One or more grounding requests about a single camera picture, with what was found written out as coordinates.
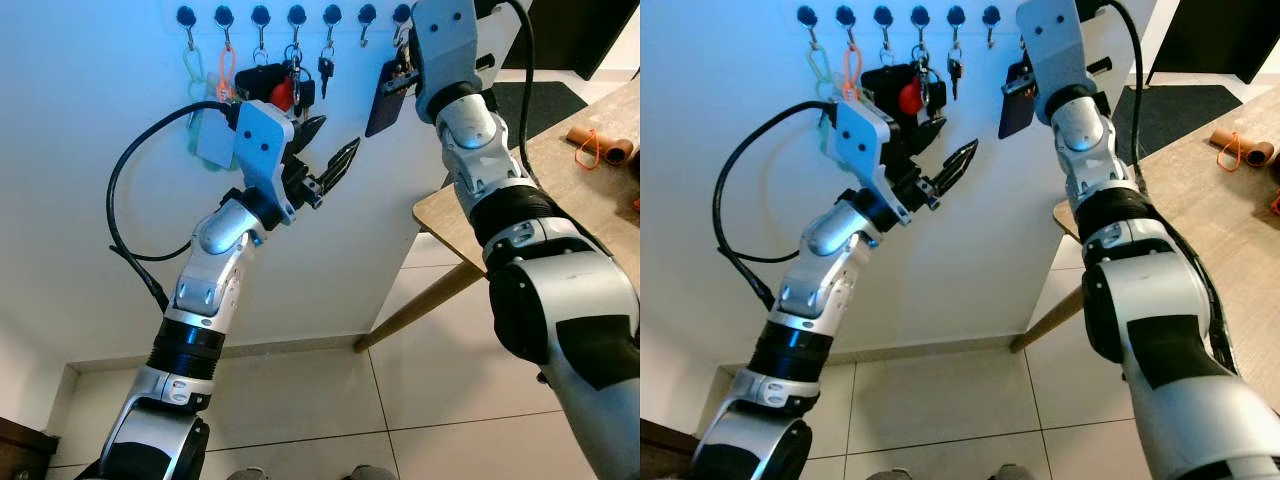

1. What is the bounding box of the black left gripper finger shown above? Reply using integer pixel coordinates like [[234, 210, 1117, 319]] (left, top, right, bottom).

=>
[[906, 115, 946, 154], [935, 140, 981, 196], [290, 114, 328, 153], [318, 138, 362, 194]]

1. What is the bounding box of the dark card holder badge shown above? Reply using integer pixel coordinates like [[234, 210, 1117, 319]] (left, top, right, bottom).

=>
[[365, 60, 413, 139], [998, 62, 1041, 139]]

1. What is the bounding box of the orange loop clear card holder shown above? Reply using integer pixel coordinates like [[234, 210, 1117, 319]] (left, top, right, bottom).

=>
[[197, 45, 241, 169], [822, 45, 864, 166]]

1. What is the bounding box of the green carabiner with teal card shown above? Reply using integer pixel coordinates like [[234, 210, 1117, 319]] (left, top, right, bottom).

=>
[[805, 48, 841, 163], [182, 48, 216, 176]]

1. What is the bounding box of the brown roll with orange loop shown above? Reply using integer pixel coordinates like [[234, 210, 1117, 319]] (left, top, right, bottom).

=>
[[1208, 128, 1276, 173], [565, 125, 637, 169]]

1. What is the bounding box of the light wooden table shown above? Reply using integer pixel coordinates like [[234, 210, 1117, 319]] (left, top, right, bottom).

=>
[[355, 80, 641, 353], [1012, 85, 1280, 411]]

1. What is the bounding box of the white partition panel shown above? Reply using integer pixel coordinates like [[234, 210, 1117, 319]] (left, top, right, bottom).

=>
[[0, 0, 529, 371], [640, 0, 1161, 371]]

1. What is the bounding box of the dark wooden furniture corner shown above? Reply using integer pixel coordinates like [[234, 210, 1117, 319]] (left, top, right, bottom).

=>
[[0, 417, 53, 480], [640, 420, 693, 480]]

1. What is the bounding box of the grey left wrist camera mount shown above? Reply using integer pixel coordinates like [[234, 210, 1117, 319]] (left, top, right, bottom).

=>
[[232, 100, 298, 223], [835, 100, 909, 223]]

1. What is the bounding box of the black card pouch with ring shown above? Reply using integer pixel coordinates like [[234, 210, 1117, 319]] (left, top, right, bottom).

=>
[[862, 62, 916, 106], [236, 62, 293, 109]]

